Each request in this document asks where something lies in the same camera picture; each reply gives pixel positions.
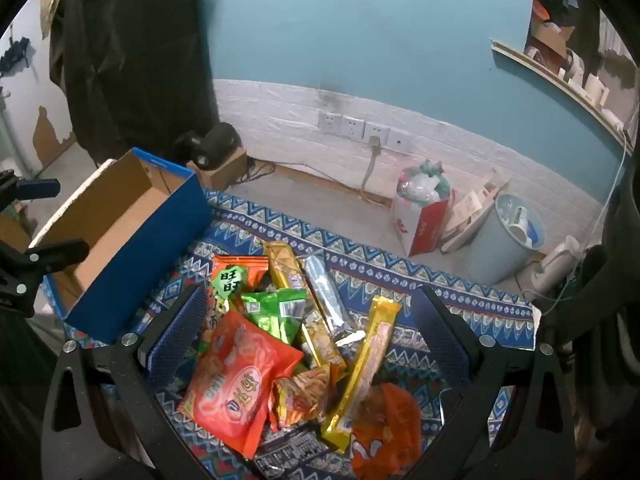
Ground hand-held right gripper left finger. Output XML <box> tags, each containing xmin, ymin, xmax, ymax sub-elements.
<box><xmin>41</xmin><ymin>284</ymin><xmax>221</xmax><ymax>480</ymax></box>

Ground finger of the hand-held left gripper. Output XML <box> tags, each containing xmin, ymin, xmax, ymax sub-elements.
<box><xmin>0</xmin><ymin>238</ymin><xmax>92</xmax><ymax>318</ymax></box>
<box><xmin>0</xmin><ymin>169</ymin><xmax>62</xmax><ymax>212</ymax></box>

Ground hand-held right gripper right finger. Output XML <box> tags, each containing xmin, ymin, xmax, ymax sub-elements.
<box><xmin>400</xmin><ymin>284</ymin><xmax>578</xmax><ymax>480</ymax></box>

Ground orange packet with green label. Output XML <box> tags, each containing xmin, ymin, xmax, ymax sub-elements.
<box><xmin>200</xmin><ymin>254</ymin><xmax>271</xmax><ymax>341</ymax></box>

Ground blue cardboard box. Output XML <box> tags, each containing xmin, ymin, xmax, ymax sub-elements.
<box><xmin>27</xmin><ymin>147</ymin><xmax>213</xmax><ymax>346</ymax></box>

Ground orange plastic snack packet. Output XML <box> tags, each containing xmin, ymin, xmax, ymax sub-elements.
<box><xmin>350</xmin><ymin>382</ymin><xmax>423</xmax><ymax>480</ymax></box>

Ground gold snack packet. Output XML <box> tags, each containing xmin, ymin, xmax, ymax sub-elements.
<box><xmin>264</xmin><ymin>241</ymin><xmax>308</xmax><ymax>291</ymax></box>

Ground large black snack packet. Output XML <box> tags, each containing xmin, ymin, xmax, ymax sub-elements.
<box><xmin>259</xmin><ymin>425</ymin><xmax>332</xmax><ymax>462</ymax></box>

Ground small black snack packet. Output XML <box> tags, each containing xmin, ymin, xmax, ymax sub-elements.
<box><xmin>250</xmin><ymin>452</ymin><xmax>351</xmax><ymax>480</ymax></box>

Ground red snack packet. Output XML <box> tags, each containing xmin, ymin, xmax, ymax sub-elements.
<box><xmin>177</xmin><ymin>310</ymin><xmax>305</xmax><ymax>461</ymax></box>

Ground long yellow snack packet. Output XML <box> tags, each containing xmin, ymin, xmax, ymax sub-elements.
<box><xmin>320</xmin><ymin>296</ymin><xmax>403</xmax><ymax>453</ymax></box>

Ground green snack packet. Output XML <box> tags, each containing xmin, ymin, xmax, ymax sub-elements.
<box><xmin>240</xmin><ymin>290</ymin><xmax>307</xmax><ymax>346</ymax></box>

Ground light blue bin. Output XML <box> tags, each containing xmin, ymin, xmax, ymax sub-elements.
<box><xmin>465</xmin><ymin>192</ymin><xmax>547</xmax><ymax>286</ymax></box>

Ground blue patterned blanket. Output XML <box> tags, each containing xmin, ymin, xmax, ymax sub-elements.
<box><xmin>42</xmin><ymin>187</ymin><xmax>542</xmax><ymax>480</ymax></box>

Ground small brown-gold snack packet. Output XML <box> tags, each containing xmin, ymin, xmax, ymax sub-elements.
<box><xmin>300</xmin><ymin>322</ymin><xmax>348</xmax><ymax>376</ymax></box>

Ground silver snack packet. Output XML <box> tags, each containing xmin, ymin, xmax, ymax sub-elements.
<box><xmin>304</xmin><ymin>255</ymin><xmax>367</xmax><ymax>347</ymax></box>

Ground flat cardboard pieces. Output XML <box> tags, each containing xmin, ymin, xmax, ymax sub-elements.
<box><xmin>440</xmin><ymin>170</ymin><xmax>512</xmax><ymax>256</ymax></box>

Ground black umbrella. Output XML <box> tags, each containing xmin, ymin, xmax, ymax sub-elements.
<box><xmin>0</xmin><ymin>37</ymin><xmax>34</xmax><ymax>79</ymax></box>

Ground white appliance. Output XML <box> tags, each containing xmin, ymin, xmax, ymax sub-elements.
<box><xmin>520</xmin><ymin>235</ymin><xmax>583</xmax><ymax>301</ymax></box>

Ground orange striped snack packet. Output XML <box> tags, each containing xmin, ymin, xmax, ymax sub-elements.
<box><xmin>270</xmin><ymin>365</ymin><xmax>333</xmax><ymax>433</ymax></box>

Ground clear plastic bag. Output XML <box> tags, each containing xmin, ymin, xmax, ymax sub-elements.
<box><xmin>397</xmin><ymin>159</ymin><xmax>451</xmax><ymax>206</ymax></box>

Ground dark hanging cloth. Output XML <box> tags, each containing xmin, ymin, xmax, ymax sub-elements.
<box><xmin>49</xmin><ymin>0</ymin><xmax>218</xmax><ymax>162</ymax></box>

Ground small brown cardboard box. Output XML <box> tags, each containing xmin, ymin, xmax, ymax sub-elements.
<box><xmin>187</xmin><ymin>147</ymin><xmax>251</xmax><ymax>192</ymax></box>

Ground black speaker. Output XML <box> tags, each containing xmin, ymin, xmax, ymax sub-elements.
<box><xmin>172</xmin><ymin>122</ymin><xmax>241</xmax><ymax>171</ymax></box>

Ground beige cloth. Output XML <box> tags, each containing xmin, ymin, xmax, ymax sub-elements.
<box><xmin>40</xmin><ymin>0</ymin><xmax>72</xmax><ymax>39</ymax></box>

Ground open cardboard box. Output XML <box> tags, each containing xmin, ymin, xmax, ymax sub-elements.
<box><xmin>525</xmin><ymin>20</ymin><xmax>576</xmax><ymax>62</ymax></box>

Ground beige plug cable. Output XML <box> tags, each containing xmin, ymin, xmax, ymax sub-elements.
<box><xmin>360</xmin><ymin>135</ymin><xmax>385</xmax><ymax>202</ymax></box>

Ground black cable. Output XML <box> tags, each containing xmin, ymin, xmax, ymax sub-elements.
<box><xmin>235</xmin><ymin>157</ymin><xmax>276</xmax><ymax>183</ymax></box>

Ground thin white cable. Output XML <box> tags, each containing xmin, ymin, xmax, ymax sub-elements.
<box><xmin>594</xmin><ymin>130</ymin><xmax>629</xmax><ymax>241</ymax></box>

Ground wooden wall ledge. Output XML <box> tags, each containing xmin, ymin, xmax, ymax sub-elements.
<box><xmin>491</xmin><ymin>37</ymin><xmax>633</xmax><ymax>151</ymax></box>

